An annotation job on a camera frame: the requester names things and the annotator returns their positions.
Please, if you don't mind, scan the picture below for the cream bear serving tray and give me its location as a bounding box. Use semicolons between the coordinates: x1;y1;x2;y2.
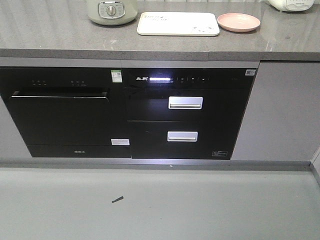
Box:
137;11;220;37

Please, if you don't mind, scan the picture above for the pink round plate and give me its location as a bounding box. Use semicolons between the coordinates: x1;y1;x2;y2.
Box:
217;13;261;33

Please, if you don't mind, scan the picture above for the black drawer disinfection cabinet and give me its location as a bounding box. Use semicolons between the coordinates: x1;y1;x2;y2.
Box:
122;67;256;160

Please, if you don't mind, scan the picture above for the black tape strip far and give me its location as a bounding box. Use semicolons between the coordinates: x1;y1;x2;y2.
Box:
111;196;124;203

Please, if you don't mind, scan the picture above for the black built-in dishwasher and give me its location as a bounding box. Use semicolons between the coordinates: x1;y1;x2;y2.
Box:
0;66;131;158

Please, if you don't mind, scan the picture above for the pale green electric cooking pot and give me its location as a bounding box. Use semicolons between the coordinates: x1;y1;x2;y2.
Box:
85;0;138;26

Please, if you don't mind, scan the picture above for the grey cabinet door panel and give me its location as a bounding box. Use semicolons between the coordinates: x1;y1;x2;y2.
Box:
231;62;320;162

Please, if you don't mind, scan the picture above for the white appliance at right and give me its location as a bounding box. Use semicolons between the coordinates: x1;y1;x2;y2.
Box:
265;0;315;12

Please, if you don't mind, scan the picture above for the silver upper drawer handle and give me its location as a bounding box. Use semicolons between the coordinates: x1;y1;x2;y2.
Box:
168;96;203;110

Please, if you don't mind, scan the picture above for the silver drawer handle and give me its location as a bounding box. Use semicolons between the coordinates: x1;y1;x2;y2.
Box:
167;131;198;142
168;96;203;110

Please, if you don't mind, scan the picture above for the silver lower drawer handle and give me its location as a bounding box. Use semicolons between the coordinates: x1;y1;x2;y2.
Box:
167;131;198;142

